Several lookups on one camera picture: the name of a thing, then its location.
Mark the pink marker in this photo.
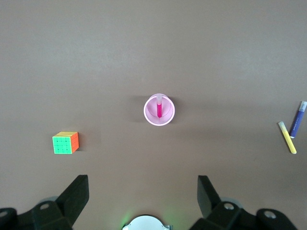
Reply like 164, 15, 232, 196
155, 94, 164, 119

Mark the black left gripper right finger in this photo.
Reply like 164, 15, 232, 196
189, 175, 258, 230

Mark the purple marker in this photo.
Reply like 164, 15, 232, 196
289, 100, 307, 139

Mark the colourful puzzle cube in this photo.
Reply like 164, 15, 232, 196
52, 131, 80, 155

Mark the pink mesh cup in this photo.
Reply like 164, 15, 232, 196
143, 93, 176, 127

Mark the yellow marker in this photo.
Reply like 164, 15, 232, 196
278, 121, 298, 155

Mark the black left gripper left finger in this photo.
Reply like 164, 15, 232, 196
32, 174, 90, 230

